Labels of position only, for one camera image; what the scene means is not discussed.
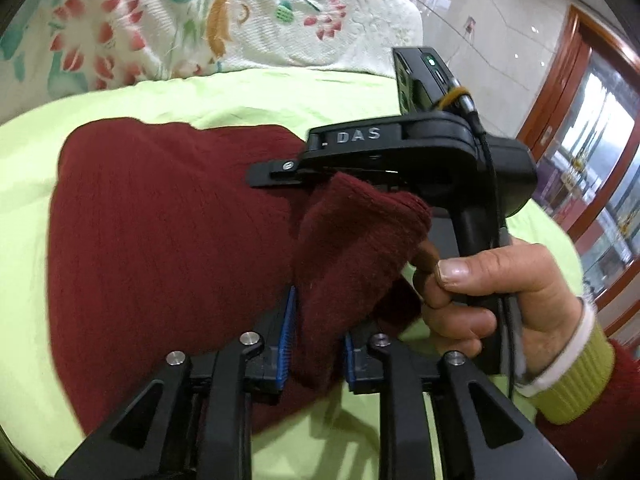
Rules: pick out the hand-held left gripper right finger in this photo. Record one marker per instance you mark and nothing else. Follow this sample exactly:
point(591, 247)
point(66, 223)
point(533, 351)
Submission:
point(350, 365)

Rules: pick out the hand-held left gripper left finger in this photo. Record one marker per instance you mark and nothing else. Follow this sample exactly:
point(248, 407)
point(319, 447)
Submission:
point(285, 355)

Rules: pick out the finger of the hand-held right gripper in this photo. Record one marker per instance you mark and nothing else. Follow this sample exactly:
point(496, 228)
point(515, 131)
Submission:
point(280, 172)

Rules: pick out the dark red hooded knit sweater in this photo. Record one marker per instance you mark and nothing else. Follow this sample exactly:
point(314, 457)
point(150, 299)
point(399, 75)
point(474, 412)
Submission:
point(165, 240)

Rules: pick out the person's right forearm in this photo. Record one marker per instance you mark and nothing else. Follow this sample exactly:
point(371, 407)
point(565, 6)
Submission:
point(580, 385)

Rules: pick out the person's right hand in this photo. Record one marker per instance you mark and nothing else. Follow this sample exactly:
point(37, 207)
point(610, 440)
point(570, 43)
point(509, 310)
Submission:
point(545, 290)

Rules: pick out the light green bed sheet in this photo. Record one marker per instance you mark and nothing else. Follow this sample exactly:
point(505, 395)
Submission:
point(150, 95)

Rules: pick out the wooden glass cabinet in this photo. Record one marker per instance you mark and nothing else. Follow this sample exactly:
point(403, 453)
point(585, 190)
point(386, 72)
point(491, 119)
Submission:
point(600, 125)

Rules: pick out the white floral quilt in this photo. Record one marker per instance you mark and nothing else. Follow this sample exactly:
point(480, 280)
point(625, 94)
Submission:
point(175, 15)

